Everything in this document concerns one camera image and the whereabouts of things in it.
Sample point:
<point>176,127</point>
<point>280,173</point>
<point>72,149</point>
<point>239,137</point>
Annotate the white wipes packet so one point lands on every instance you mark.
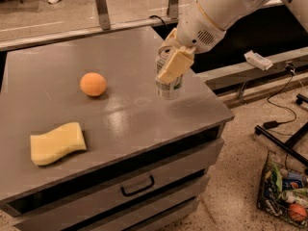
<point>257,60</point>

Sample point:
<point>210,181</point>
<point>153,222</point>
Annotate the middle metal railing bracket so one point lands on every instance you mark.
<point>172,9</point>

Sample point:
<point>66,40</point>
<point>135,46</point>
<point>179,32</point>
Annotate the wire basket of groceries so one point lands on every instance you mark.
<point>283,193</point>

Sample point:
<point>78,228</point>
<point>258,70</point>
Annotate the yellow wavy sponge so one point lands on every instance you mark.
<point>50,147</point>

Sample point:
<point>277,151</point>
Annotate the metal railing bracket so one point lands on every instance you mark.
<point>103,15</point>
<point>172,9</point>

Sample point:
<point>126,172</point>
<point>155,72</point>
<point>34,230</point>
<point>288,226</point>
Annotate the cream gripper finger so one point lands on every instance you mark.
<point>171,40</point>
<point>179,60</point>

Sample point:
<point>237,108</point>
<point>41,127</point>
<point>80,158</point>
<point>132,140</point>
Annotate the black stand legs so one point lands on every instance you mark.
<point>267,130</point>

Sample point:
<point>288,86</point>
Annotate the orange fruit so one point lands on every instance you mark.
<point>93,84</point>

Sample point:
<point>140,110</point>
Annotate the left metal railing bracket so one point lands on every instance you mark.
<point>103,15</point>

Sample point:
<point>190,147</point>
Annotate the black drawer handle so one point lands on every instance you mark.
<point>137,185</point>

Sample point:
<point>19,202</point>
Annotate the grey drawer cabinet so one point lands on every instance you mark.
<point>129,131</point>

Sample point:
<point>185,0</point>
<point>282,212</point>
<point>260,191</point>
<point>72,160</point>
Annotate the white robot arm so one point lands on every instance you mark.
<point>205,24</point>

